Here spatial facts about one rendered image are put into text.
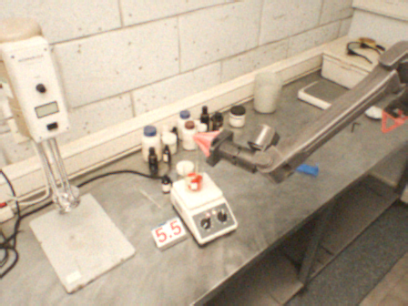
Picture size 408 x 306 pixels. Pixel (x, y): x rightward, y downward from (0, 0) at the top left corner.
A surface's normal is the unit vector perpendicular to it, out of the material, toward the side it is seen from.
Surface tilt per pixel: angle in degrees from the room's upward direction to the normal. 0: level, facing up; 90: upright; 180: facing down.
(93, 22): 90
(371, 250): 0
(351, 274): 0
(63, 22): 90
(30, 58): 90
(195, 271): 0
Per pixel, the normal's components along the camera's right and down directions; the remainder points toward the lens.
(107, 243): 0.02, -0.78
